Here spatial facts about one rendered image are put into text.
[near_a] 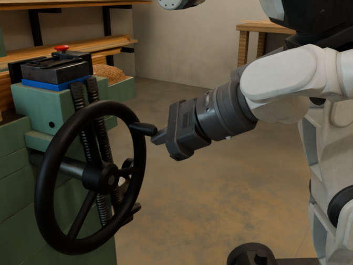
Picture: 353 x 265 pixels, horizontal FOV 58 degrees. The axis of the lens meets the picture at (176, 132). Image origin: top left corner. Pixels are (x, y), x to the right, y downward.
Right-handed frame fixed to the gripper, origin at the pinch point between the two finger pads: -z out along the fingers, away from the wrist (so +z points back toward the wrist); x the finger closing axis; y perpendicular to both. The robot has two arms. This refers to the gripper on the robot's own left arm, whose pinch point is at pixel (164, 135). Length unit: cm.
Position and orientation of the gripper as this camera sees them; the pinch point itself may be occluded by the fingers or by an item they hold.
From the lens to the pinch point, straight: 63.1
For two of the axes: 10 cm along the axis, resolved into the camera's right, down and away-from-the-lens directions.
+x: 0.8, -8.4, 5.4
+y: -6.4, -4.5, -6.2
